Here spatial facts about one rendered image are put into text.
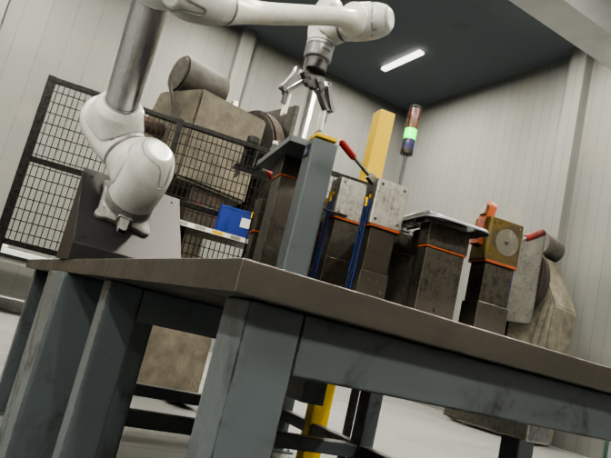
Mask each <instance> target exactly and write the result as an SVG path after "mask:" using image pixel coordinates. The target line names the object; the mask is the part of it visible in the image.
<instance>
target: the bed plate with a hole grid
mask: <svg viewBox="0 0 611 458"><path fill-rule="evenodd" d="M25 267H27V268H31V269H35V270H40V271H44V272H48V273H49V271H50V270H55V271H63V272H68V273H71V274H78V275H82V276H85V277H89V278H93V279H96V280H100V281H105V280H107V279H108V280H115V281H118V282H122V283H126V284H131V285H135V286H139V287H142V288H146V289H150V290H154V291H158V292H161V293H165V294H171V295H175V296H179V297H183V298H186V299H190V300H194V301H198V302H201V303H205V304H211V305H215V306H219V307H223V308H224V306H225V300H226V298H227V297H228V296H234V297H242V298H248V299H254V300H257V301H261V302H265V303H268V304H274V305H278V306H281V307H284V308H288V309H292V310H295V311H298V312H301V313H303V314H312V315H315V316H319V317H322V318H325V319H329V320H333V321H337V322H339V323H343V324H350V325H353V326H356V327H360V328H364V329H366V330H370V331H374V332H378V333H381V334H387V335H391V336H394V337H397V338H401V339H405V340H407V341H411V342H415V343H419V344H424V345H428V346H432V347H435V348H438V349H442V350H446V351H449V352H452V353H459V354H462V355H465V356H469V357H473V358H476V359H479V360H483V361H487V362H490V363H496V364H500V365H503V366H506V367H510V368H514V369H517V370H520V371H524V372H528V373H534V374H537V375H541V376H544V377H548V378H551V379H555V380H558V381H562V382H565V383H571V384H575V385H578V386H582V387H585V388H589V389H592V390H596V391H599V392H603V393H609V394H611V368H610V367H607V366H604V365H601V364H598V363H592V362H589V361H586V360H583V359H580V358H576V357H574V356H571V355H567V354H564V353H559V352H556V351H553V350H549V349H546V348H544V347H540V346H537V345H534V344H530V343H526V342H522V341H519V340H517V339H514V338H510V337H507V336H504V335H501V334H496V333H492V332H489V331H487V330H483V329H480V328H477V327H474V326H471V325H468V324H462V323H459V322H456V321H453V320H450V319H446V318H444V317H441V316H437V315H434V314H429V313H426V312H423V311H419V310H416V309H414V308H410V307H407V306H404V305H401V304H396V303H392V302H389V301H387V300H383V299H380V298H377V297H374V296H371V295H368V294H362V293H359V292H356V291H353V290H350V289H346V288H344V287H341V286H337V285H334V284H329V283H326V282H323V281H319V280H316V279H314V278H310V277H307V276H304V275H301V274H296V273H292V272H289V271H287V270H283V269H280V268H277V267H274V266H271V265H268V264H262V263H259V262H256V261H253V260H250V259H246V258H132V259H28V260H27V263H26V266H25Z"/></svg>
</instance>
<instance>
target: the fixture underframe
mask: <svg viewBox="0 0 611 458"><path fill-rule="evenodd" d="M47 276H48V272H44V271H40V270H35V271H34V275H33V278H32V281H31V283H30V286H29V289H28V292H27V295H26V298H25V303H24V306H23V309H22V312H21V314H20V317H19V321H18V324H17V327H16V329H15V334H14V337H13V340H12V343H11V346H10V349H9V352H8V355H7V357H6V360H5V366H4V369H3V371H2V374H1V377H0V415H1V416H4V414H5V408H6V406H7V403H8V400H9V397H10V394H11V391H12V388H13V385H14V382H15V378H16V374H17V371H18V368H19V365H20V363H21V359H22V356H23V353H24V350H25V346H26V342H27V339H28V336H29V334H30V331H31V328H32V324H33V321H34V319H35V314H36V311H37V307H38V305H39V302H40V299H41V296H42V293H43V290H44V287H45V282H46V279H47ZM135 321H137V322H141V323H145V324H152V325H156V326H161V327H164V328H169V329H173V330H177V331H181V332H186V333H190V334H197V335H202V336H205V337H210V338H214V339H215V345H214V349H213V352H212V356H211V359H210V363H209V366H208V370H207V374H206V378H205V383H204V387H203V391H202V393H194V392H189V391H184V390H178V389H173V388H168V387H163V386H157V385H152V384H147V383H138V382H136V386H135V391H134V395H135V396H141V397H147V398H153V399H158V400H164V401H169V402H175V403H185V404H191V405H196V406H198V408H197V412H196V416H195V418H193V417H187V416H181V415H175V414H169V413H158V412H152V411H146V410H140V409H134V408H129V412H128V415H127V418H126V421H125V426H127V427H134V428H140V429H147V430H154V431H160V432H167V433H180V434H186V435H191V436H190V440H189V444H188V447H187V451H186V455H185V458H271V455H272V452H273V453H286V454H293V453H292V452H291V451H290V450H288V449H291V450H298V451H305V452H311V453H323V454H331V455H337V456H344V457H346V458H393V457H391V456H389V455H387V454H384V453H381V452H379V451H378V450H375V449H373V445H374V440H375V436H376V427H377V424H378V419H379V414H380V410H381V405H382V401H383V396H384V395H386V396H391V397H395V398H400V399H404V400H408V401H413V402H418V403H426V404H431V405H435V406H439V407H444V408H445V410H444V415H446V416H449V417H452V418H456V419H458V420H461V421H464V422H467V423H471V424H474V425H477V426H480V427H484V428H486V429H489V430H492V431H495V432H498V433H501V434H502V437H501V443H500V448H499V454H498V458H532V456H533V450H534V444H535V443H540V444H544V445H549V441H550V434H551V430H555V431H559V432H564V433H572V434H577V435H581V436H585V437H590V438H595V439H599V440H604V441H609V442H611V394H609V393H603V392H599V391H596V390H592V389H589V388H585V387H582V386H578V385H575V384H571V383H565V382H562V381H558V380H555V379H551V378H548V377H544V376H541V375H537V374H534V373H528V372H524V371H520V370H517V369H514V368H510V367H506V366H503V365H500V364H496V363H490V362H487V361H483V360H479V359H476V358H473V357H469V356H465V355H462V354H459V353H452V352H449V351H446V350H442V349H438V348H435V347H432V346H428V345H424V344H420V343H415V342H411V341H407V340H405V339H401V338H397V337H394V336H391V335H387V334H381V333H378V332H374V331H370V330H366V329H364V328H360V327H356V326H353V325H350V324H343V323H339V322H337V321H333V320H329V319H325V318H322V317H319V316H315V315H312V314H303V313H301V312H298V311H295V310H292V309H288V308H284V307H281V306H278V305H274V304H268V303H265V302H261V301H257V300H254V299H248V298H242V297H234V296H228V297H227V298H226V300H225V306H224V308H223V307H219V306H215V305H211V304H205V303H201V302H198V301H194V300H190V299H186V298H183V297H179V296H175V295H171V294H165V293H161V292H158V291H154V290H150V289H146V288H142V287H139V286H135V285H131V284H126V283H122V282H118V281H115V280H108V279H107V280H105V282H104V285H103V288H102V292H101V294H100V297H99V301H98V304H97V307H96V310H95V315H94V319H93V322H92V325H91V328H90V331H89V335H88V337H87V340H86V344H85V349H84V352H83V355H82V358H81V362H80V364H79V368H78V371H77V374H76V378H75V382H74V386H73V389H72V392H71V395H70V398H69V401H68V405H67V407H66V411H65V416H64V420H63V422H62V425H61V429H60V432H59V434H58V438H57V441H56V445H55V449H54V453H53V456H52V458H96V455H97V451H98V448H99V444H100V442H101V438H102V435H103V431H104V429H105V423H106V419H107V416H108V413H109V410H110V406H111V403H112V400H113V397H114V393H115V388H116V385H117V381H118V378H119V374H120V372H121V368H122V365H123V361H124V359H125V353H126V349H127V346H128V343H129V340H130V336H131V333H132V330H133V327H134V323H135ZM328 383H329V384H333V385H337V386H342V387H346V388H351V389H356V390H360V391H361V392H360V396H359V401H358V406H357V409H356V418H355V421H354V426H353V431H352V435H351V438H349V437H347V436H345V435H343V434H341V433H338V432H336V431H334V430H332V429H330V428H327V427H325V426H323V425H321V424H316V423H313V424H312V427H311V432H310V434H311V435H312V436H311V435H305V434H299V433H288V428H289V424H291V425H293V426H294V427H295V428H297V429H299V430H301V431H304V427H305V423H306V420H305V417H304V416H302V415H300V414H298V413H294V412H293V408H294V404H295V400H297V401H298V402H301V403H310V404H314V405H320V406H323V404H324V399H325V396H326V388H327V384H328Z"/></svg>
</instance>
